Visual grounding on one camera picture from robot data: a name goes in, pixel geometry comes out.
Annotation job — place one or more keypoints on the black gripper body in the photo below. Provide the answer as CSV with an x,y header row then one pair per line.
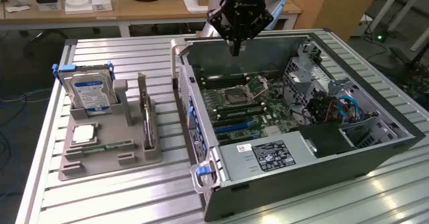
x,y
245,5

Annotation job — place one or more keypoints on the low-profile graphics card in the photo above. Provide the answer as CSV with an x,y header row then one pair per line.
x,y
150,123

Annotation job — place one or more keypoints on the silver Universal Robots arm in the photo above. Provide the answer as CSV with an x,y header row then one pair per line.
x,y
212,28

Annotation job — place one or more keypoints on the stack of white papers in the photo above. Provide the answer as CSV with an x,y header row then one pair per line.
x,y
194,5

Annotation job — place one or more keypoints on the wooden desk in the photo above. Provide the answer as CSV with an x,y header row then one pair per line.
x,y
151,10

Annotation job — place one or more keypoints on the wooden cabinet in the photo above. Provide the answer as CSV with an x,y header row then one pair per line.
x,y
334,8

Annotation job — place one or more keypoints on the metal socket cover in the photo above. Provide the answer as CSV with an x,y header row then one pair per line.
x,y
257,86

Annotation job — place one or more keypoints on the metal disk bay cage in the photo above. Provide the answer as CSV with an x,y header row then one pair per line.
x,y
301,81

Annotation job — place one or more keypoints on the CPU socket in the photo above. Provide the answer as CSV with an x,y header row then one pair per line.
x,y
236,96

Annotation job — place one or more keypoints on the plain white box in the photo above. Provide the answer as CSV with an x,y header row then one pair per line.
x,y
102,4

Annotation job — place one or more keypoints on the device with green light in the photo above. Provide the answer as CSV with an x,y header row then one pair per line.
x,y
380,37

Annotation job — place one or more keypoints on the RAM stick with white label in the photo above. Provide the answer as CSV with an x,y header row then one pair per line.
x,y
240,111

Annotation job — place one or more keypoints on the white box with round dish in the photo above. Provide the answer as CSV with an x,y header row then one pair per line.
x,y
79,6

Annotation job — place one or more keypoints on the black expansion slot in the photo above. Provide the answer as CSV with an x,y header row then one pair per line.
x,y
229,122

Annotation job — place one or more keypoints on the green motherboard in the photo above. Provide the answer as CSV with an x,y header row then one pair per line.
x,y
278,123

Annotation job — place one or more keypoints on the black floor stand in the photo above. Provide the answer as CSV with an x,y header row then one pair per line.
x,y
403,55

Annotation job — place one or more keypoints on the blue expansion slot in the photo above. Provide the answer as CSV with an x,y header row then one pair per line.
x,y
234,129

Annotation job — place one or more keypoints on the hard disk with blue caddy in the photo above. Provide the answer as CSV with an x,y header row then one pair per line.
x,y
89,93

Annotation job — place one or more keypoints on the white box with black lid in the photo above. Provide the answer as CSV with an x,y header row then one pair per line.
x,y
47,3

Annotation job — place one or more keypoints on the black plastic shroud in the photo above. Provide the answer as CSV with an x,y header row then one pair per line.
x,y
325,138

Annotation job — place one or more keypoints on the black chair base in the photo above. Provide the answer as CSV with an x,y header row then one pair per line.
x,y
43,37

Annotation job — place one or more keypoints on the grey parts rack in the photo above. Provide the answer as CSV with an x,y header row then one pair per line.
x,y
110,133

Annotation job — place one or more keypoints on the grey power supply unit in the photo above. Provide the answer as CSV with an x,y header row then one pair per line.
x,y
241,158

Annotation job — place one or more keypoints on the white paper slip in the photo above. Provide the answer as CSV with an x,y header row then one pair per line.
x,y
16,8

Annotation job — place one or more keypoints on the silver CPU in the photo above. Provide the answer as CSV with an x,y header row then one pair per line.
x,y
83,133

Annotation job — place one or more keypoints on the blue case latch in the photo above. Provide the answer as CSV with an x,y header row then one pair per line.
x,y
202,170

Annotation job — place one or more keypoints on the green RAM stick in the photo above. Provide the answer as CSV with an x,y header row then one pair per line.
x,y
101,148

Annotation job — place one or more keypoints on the open black PC case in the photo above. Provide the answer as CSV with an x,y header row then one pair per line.
x,y
301,183

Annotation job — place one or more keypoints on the white desk frame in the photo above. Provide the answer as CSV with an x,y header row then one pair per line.
x,y
419,42

